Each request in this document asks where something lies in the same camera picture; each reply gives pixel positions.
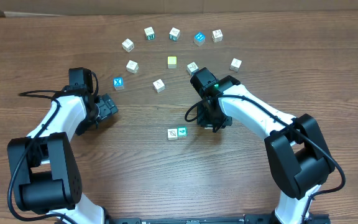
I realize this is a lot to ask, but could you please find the green 4 wooden block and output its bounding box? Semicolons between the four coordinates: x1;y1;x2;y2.
177;127;188;138

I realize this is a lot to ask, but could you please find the leaf drawing wooden block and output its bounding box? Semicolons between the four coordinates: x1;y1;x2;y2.
167;128;178;141

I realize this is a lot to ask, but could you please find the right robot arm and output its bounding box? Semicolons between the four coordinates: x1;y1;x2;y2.
190;68;336;223

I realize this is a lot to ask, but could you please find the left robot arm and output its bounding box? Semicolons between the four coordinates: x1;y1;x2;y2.
7;67;118;223

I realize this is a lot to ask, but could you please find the blue X wooden block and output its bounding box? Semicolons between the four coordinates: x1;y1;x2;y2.
113;77;124;90

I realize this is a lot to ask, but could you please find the wooden block left middle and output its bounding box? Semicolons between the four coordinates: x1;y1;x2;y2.
126;60;139;73

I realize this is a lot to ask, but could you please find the wooden block blue side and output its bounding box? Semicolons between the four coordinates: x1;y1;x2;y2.
186;62;199;76

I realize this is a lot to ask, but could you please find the wooden block red drawing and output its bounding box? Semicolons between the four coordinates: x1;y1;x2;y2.
152;79;165;93

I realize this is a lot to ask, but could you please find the wooden block far right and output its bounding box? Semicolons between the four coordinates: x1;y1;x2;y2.
229;58;242;72

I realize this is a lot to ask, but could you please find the plain wooden block far left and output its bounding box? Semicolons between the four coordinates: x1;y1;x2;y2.
122;39;134;52

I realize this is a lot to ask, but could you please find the yellow top wooden block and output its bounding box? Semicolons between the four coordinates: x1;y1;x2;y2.
167;56;177;69

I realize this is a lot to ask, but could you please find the blue top wooden block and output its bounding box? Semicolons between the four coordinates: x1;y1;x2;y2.
194;32;206;46

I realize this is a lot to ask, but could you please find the wooden block drawing top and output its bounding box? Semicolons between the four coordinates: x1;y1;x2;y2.
212;29;223;42

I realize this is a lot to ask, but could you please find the wooden block teal letter side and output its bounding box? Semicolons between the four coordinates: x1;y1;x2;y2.
169;27;180;42

